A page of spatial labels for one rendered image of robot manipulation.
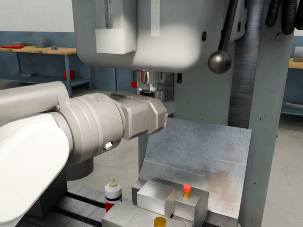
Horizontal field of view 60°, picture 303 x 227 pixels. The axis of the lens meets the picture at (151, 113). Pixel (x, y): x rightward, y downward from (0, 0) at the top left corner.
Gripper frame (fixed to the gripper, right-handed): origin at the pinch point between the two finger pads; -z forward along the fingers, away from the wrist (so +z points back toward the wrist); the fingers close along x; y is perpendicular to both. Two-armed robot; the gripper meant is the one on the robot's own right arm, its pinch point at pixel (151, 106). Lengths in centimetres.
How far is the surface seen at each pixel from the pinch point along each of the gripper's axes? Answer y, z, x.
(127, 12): -15.2, 10.7, -5.4
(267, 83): 1.1, -40.9, -6.4
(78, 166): 109, -80, 160
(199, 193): 24.4, -14.1, -2.9
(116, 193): 24.1, -0.2, 11.2
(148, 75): -6.0, 2.2, -1.1
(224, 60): -9.8, 3.6, -15.0
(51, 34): 4, -269, 537
